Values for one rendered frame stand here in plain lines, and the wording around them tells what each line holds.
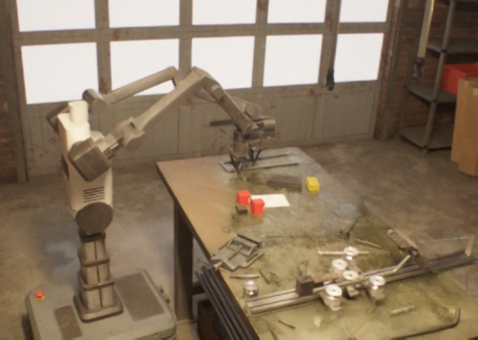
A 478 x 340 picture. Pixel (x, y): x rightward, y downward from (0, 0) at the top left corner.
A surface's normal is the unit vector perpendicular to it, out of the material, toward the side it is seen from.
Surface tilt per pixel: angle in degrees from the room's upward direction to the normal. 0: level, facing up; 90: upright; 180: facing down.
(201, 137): 90
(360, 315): 0
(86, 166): 90
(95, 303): 90
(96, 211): 90
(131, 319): 0
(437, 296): 0
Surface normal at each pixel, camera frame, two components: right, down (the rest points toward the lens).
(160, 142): 0.36, 0.41
